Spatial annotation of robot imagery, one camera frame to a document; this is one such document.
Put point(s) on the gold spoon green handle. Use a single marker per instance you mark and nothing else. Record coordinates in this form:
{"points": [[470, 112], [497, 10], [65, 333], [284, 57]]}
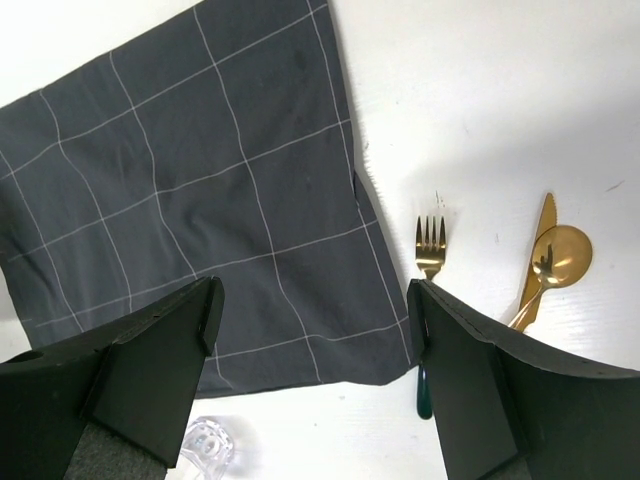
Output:
{"points": [[561, 257]]}

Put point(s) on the dark checked cloth napkin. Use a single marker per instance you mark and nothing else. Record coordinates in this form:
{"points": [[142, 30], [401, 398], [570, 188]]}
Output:
{"points": [[217, 144]]}

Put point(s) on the clear plastic cup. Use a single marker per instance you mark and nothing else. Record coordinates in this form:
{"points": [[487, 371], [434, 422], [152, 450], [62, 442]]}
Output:
{"points": [[206, 451]]}

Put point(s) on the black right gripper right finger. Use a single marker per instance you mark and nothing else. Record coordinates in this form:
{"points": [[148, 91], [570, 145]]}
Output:
{"points": [[508, 406]]}

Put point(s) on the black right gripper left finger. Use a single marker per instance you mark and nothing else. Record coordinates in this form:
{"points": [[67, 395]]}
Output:
{"points": [[112, 402]]}

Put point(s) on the gold fork green handle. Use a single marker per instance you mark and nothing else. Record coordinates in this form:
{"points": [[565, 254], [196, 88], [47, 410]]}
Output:
{"points": [[430, 257]]}

